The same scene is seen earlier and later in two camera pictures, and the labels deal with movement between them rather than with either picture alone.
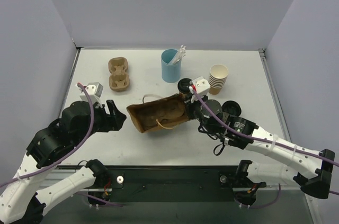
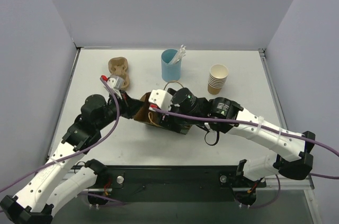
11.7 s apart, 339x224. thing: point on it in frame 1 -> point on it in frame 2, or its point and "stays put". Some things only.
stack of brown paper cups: [217, 77] stays put
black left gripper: [106, 117] -> [127, 102]
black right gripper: [190, 108] -> [164, 119]
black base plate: [179, 184] stays put
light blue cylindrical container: [171, 72] stays put
